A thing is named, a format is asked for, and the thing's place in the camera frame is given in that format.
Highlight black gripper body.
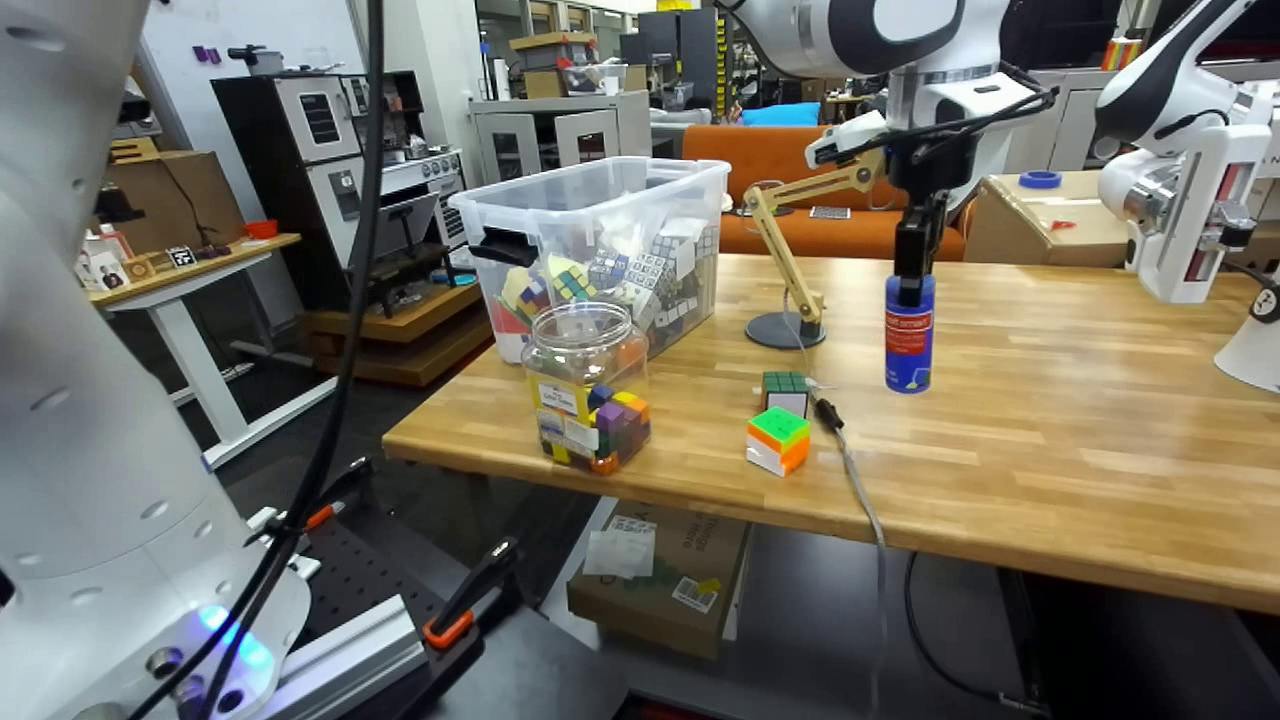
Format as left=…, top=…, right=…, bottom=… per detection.
left=876, top=123, right=986, bottom=226

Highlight blue bottle with black cap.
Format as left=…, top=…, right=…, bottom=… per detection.
left=880, top=233, right=942, bottom=400

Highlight tan cardboard box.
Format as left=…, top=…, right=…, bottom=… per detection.
left=959, top=169, right=1139, bottom=267

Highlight clear plastic storage box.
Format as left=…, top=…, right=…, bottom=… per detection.
left=449, top=151, right=737, bottom=373

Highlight cardboard box with white labels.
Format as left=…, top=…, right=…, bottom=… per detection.
left=563, top=501, right=755, bottom=667

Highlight brown cardboard box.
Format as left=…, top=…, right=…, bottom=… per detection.
left=96, top=143, right=253, bottom=261

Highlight orange sofa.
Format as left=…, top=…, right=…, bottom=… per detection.
left=681, top=121, right=974, bottom=263

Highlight small dark green puzzle cube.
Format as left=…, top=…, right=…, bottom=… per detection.
left=762, top=369, right=818, bottom=422

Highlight green orange puzzle cube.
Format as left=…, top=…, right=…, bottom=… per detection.
left=742, top=404, right=818, bottom=482

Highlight glass jar of colourful cubes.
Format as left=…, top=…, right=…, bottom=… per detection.
left=522, top=297, right=655, bottom=482

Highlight white cabinet with doors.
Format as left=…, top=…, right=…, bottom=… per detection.
left=465, top=88, right=655, bottom=189

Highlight low wooden shelf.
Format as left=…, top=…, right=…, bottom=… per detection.
left=307, top=279, right=502, bottom=391

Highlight black equipment rack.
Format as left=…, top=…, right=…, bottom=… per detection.
left=210, top=64, right=475, bottom=315

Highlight silver aluminium extrusion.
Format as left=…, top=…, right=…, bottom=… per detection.
left=256, top=591, right=454, bottom=720

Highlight wooden side desk white legs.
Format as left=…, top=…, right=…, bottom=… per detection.
left=86, top=227, right=354, bottom=471

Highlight large white robot body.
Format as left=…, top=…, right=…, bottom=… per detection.
left=0, top=0, right=317, bottom=720

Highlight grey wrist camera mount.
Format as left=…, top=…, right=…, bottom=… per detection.
left=800, top=105, right=898, bottom=171

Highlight black cable with plug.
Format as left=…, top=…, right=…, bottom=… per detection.
left=808, top=391, right=898, bottom=720

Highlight black cable loop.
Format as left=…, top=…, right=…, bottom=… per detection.
left=902, top=549, right=1033, bottom=717

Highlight black hanging cable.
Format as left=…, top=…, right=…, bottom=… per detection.
left=124, top=0, right=394, bottom=720

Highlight orange handled black clamp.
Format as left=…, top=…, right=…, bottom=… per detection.
left=417, top=535, right=525, bottom=661
left=283, top=455, right=375, bottom=541

